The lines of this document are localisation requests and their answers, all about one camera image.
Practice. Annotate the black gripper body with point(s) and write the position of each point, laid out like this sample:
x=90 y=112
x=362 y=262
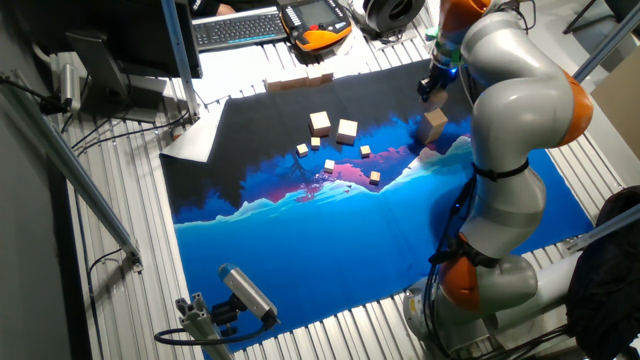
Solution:
x=441 y=77

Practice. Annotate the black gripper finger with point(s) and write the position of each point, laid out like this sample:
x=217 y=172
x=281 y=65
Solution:
x=424 y=91
x=447 y=90

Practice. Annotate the silver and orange robot arm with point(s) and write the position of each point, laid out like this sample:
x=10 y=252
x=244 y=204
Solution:
x=520 y=100

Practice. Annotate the person's hand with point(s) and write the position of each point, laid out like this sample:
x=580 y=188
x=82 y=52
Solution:
x=226 y=9

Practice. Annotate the small wooden cube block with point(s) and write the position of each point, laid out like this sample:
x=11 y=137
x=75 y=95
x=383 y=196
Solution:
x=329 y=165
x=302 y=149
x=315 y=142
x=365 y=150
x=374 y=177

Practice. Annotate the medium wooden cube block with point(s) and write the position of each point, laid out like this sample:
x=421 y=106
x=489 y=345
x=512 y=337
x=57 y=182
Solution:
x=288 y=81
x=327 y=75
x=314 y=76
x=301 y=78

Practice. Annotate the orange and black teach pendant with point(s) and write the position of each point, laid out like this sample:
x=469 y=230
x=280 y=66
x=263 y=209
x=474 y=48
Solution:
x=315 y=35

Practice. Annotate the brown cardboard panel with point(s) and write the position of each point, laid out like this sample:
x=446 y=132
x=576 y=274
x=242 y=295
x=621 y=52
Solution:
x=620 y=105

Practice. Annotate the printed landscape cloth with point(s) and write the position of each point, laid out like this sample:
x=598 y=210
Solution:
x=325 y=250

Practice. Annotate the black computer keyboard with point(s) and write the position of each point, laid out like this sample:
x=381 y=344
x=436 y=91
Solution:
x=235 y=27

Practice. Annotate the white foam sheet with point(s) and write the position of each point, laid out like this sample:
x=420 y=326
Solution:
x=195 y=140

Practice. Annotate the black jacket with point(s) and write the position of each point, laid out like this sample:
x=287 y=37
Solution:
x=605 y=290

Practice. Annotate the black computer monitor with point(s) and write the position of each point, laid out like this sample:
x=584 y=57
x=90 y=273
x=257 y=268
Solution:
x=125 y=30

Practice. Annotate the grey monitor stand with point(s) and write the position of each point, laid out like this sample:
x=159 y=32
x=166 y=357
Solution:
x=97 y=65

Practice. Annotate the silver cylinder device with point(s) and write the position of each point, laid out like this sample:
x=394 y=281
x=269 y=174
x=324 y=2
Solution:
x=70 y=87

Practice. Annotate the aluminium frame post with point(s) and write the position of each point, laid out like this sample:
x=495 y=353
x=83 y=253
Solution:
x=179 y=55

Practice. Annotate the grey camera with blue end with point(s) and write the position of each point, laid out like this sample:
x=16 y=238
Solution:
x=245 y=290

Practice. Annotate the black camera ball mount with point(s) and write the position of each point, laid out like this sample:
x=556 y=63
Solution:
x=225 y=315

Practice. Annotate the aluminium profile camera bracket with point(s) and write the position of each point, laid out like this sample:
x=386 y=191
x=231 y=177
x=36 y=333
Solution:
x=197 y=320

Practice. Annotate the long aluminium frame bar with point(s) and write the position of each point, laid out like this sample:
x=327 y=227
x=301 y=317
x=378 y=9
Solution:
x=65 y=165

